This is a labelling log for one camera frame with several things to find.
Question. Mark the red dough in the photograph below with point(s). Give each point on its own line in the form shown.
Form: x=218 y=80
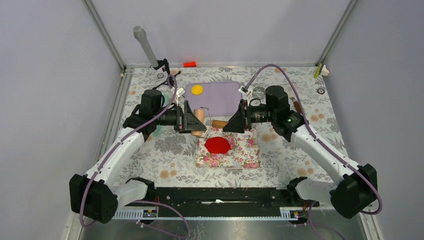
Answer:
x=217 y=145

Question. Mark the orange red block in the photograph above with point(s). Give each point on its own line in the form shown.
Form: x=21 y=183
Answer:
x=191 y=64

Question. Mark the purple tray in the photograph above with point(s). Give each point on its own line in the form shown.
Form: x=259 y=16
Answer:
x=221 y=98

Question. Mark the grey microphone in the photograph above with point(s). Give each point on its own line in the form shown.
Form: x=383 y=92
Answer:
x=141 y=36

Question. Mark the white green clip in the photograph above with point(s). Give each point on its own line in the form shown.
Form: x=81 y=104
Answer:
x=321 y=71

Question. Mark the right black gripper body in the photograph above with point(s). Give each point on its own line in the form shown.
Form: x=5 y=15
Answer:
x=247 y=116

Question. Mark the yellow dough disc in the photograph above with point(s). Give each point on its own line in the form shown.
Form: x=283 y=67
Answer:
x=197 y=89

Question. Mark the metal dough scraper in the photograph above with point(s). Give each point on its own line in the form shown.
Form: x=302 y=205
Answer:
x=297 y=106

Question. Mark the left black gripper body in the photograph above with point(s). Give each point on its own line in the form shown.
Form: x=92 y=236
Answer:
x=179 y=113

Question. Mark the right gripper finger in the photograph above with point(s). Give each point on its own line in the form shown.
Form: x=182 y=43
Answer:
x=234 y=127
x=239 y=114

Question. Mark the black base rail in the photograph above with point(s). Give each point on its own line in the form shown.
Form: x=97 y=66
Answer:
x=213 y=202

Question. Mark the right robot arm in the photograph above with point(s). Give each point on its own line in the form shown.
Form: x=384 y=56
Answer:
x=353 y=187

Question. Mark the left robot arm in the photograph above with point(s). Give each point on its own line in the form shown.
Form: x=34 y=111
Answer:
x=93 y=194

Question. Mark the black mini tripod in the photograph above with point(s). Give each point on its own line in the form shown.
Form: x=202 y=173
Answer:
x=164 y=66

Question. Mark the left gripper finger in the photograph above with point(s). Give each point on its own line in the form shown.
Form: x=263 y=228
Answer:
x=189 y=116
x=194 y=127

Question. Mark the mint green rolling pin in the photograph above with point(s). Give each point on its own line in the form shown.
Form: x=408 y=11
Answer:
x=165 y=101

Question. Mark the floral table mat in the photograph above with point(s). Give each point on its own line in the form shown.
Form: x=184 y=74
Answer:
x=293 y=126

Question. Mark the wooden dough roller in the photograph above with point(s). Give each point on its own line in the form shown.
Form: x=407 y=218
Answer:
x=199 y=113

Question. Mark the floral tray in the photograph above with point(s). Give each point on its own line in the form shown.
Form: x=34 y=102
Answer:
x=245 y=152

